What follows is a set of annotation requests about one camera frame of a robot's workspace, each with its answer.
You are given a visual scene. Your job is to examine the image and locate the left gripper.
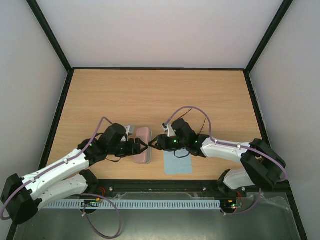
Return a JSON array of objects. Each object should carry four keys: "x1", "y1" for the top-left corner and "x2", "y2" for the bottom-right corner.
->
[{"x1": 108, "y1": 138, "x2": 148, "y2": 158}]

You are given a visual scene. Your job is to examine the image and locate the pink glasses case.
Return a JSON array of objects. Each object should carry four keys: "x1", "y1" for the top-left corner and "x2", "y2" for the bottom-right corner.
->
[{"x1": 133, "y1": 127, "x2": 152, "y2": 164}]

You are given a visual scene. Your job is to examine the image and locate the light blue cleaning cloth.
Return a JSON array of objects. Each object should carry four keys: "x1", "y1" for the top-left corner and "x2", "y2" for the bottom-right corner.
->
[{"x1": 163, "y1": 149, "x2": 193, "y2": 175}]

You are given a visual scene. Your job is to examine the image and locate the black aviator sunglasses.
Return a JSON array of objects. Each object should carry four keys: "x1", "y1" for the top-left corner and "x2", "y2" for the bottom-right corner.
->
[{"x1": 177, "y1": 108, "x2": 207, "y2": 135}]

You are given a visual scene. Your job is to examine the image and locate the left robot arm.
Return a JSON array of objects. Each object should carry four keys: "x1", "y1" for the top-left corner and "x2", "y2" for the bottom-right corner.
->
[{"x1": 0, "y1": 123, "x2": 148, "y2": 225}]

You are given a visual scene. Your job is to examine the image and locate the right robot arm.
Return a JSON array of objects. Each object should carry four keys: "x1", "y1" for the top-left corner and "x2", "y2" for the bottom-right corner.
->
[{"x1": 148, "y1": 118, "x2": 286, "y2": 196}]

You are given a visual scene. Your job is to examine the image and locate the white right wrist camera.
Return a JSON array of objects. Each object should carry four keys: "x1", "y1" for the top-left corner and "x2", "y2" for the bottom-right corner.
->
[{"x1": 162, "y1": 123, "x2": 176, "y2": 137}]

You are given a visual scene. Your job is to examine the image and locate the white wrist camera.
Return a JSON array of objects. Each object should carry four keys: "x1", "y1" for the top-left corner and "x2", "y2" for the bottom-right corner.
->
[
  {"x1": 162, "y1": 123, "x2": 176, "y2": 137},
  {"x1": 125, "y1": 125, "x2": 135, "y2": 136}
]

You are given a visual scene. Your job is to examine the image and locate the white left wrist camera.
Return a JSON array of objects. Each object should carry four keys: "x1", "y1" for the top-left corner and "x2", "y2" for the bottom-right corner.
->
[{"x1": 125, "y1": 125, "x2": 135, "y2": 136}]

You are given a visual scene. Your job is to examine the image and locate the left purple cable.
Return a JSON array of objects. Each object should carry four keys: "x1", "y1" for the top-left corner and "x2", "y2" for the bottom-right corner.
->
[{"x1": 0, "y1": 116, "x2": 123, "y2": 238}]

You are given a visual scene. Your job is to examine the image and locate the purple cable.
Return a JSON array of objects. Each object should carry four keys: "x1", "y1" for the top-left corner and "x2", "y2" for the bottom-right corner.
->
[
  {"x1": 164, "y1": 106, "x2": 289, "y2": 217},
  {"x1": 0, "y1": 116, "x2": 123, "y2": 238}
]

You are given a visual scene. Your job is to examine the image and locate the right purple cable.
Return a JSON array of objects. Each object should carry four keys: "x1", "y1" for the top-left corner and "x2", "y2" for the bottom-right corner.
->
[{"x1": 164, "y1": 106, "x2": 289, "y2": 217}]

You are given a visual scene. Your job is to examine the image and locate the black front mounting rail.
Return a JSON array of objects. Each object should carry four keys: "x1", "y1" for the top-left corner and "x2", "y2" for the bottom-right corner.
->
[{"x1": 90, "y1": 179, "x2": 247, "y2": 200}]

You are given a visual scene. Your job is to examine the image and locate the light blue slotted cable duct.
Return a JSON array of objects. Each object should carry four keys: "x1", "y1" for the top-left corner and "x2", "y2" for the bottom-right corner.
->
[{"x1": 44, "y1": 199, "x2": 221, "y2": 210}]

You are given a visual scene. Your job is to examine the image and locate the black aluminium frame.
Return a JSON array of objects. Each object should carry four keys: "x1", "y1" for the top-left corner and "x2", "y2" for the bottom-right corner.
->
[{"x1": 4, "y1": 0, "x2": 309, "y2": 240}]

